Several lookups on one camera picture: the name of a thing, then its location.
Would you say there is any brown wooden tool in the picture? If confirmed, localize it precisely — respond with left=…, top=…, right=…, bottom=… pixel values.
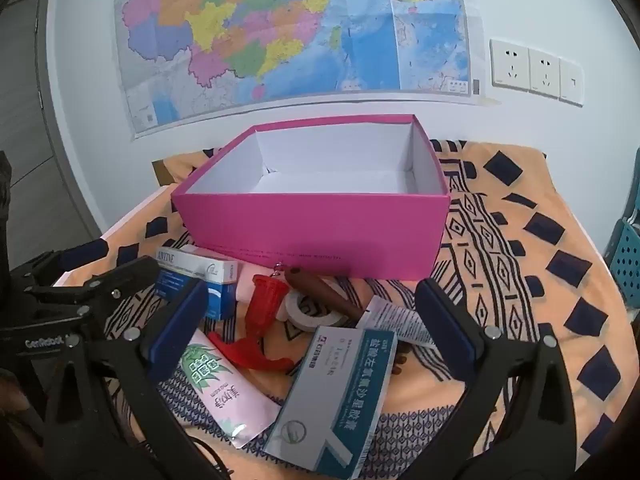
left=272, top=262, right=366, bottom=323

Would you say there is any pink cardboard box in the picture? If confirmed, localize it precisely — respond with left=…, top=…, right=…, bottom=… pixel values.
left=171, top=114, right=452, bottom=281

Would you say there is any black cable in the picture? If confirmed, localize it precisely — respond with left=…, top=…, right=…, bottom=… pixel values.
left=187, top=437, right=228, bottom=480

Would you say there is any red plastic tool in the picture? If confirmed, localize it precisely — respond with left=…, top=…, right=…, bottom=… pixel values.
left=207, top=274, right=296, bottom=373

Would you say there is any colourful wall map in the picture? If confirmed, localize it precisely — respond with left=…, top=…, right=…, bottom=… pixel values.
left=114, top=0, right=483, bottom=141

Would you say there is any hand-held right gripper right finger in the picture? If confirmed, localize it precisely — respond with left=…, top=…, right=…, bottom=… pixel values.
left=415, top=277, right=592, bottom=480

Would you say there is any blue white medicine box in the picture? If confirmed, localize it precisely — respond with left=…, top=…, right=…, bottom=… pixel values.
left=154, top=247, right=241, bottom=321

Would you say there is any white tape roll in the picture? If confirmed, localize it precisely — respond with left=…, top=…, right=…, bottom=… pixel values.
left=285, top=280, right=353, bottom=333

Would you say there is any teal white medicine box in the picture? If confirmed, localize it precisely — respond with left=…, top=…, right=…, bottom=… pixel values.
left=264, top=324, right=399, bottom=480

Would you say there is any white wall socket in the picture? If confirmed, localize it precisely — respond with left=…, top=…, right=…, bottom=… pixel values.
left=528, top=48, right=562, bottom=100
left=489, top=38, right=532, bottom=92

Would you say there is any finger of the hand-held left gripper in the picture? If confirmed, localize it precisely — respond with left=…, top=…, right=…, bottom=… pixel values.
left=16, top=240, right=109, bottom=287
left=26, top=255, right=162, bottom=319

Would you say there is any white wall plate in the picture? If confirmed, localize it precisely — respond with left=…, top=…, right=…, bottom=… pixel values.
left=558, top=59, right=585, bottom=107

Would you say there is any orange patterned blanket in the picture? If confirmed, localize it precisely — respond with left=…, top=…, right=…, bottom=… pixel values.
left=60, top=139, right=631, bottom=480

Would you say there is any blue plastic basket rack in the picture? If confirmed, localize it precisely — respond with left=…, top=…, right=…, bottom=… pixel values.
left=607, top=147, right=640, bottom=311

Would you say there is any pink printed card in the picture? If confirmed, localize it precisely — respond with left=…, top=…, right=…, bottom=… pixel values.
left=157, top=329, right=282, bottom=450

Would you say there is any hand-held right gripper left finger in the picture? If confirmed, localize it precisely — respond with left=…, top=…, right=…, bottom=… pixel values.
left=44, top=279, right=209, bottom=480

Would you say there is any grey door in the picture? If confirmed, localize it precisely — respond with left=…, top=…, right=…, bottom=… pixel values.
left=0, top=0, right=108, bottom=271

